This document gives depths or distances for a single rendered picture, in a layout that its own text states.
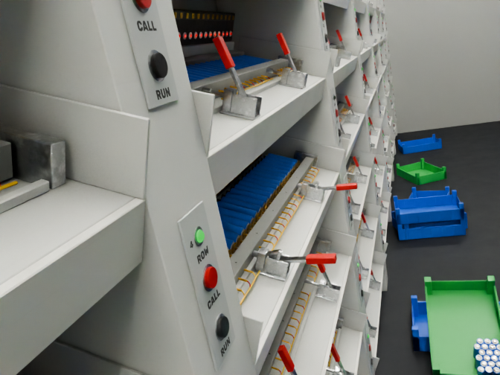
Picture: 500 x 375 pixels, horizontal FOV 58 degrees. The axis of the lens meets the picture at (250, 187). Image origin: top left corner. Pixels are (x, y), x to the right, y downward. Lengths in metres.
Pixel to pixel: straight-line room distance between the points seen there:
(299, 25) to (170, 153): 0.67
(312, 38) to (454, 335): 1.01
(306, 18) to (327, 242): 0.47
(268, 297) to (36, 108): 0.33
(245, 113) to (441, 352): 1.17
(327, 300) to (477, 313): 0.79
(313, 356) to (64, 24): 0.60
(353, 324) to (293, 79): 0.62
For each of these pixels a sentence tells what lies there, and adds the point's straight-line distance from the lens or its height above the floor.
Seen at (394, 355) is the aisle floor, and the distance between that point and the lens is 1.58.
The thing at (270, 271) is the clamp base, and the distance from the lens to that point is 0.56.
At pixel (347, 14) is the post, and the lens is 1.63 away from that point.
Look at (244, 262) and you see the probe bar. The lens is 0.53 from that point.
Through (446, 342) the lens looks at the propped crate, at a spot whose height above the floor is 0.06.
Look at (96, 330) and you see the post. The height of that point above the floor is 0.81.
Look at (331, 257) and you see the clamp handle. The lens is 0.54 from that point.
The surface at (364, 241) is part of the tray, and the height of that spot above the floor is 0.33.
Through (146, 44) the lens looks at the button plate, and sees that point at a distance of 0.30.
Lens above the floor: 0.98
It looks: 16 degrees down
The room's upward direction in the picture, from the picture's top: 12 degrees counter-clockwise
